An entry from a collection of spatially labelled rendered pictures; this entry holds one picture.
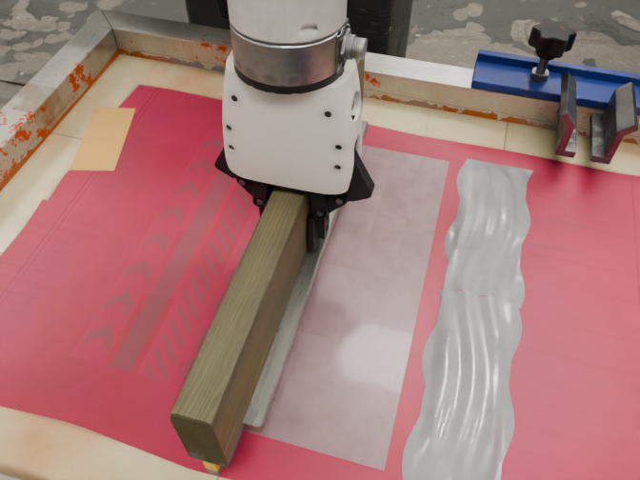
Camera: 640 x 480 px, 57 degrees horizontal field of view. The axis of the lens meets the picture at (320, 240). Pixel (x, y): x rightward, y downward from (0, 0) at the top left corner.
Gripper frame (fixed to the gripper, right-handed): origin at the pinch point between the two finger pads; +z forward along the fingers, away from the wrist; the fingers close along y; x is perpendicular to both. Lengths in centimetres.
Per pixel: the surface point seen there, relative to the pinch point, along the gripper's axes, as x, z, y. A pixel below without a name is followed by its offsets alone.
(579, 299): -2.9, 5.7, -25.6
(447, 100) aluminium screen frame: -25.7, 2.3, -10.3
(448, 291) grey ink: -0.3, 5.4, -14.2
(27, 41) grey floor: -154, 88, 169
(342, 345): 7.3, 6.1, -6.4
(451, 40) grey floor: -204, 86, -3
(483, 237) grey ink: -7.0, 4.5, -16.5
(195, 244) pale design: 0.6, 5.5, 9.9
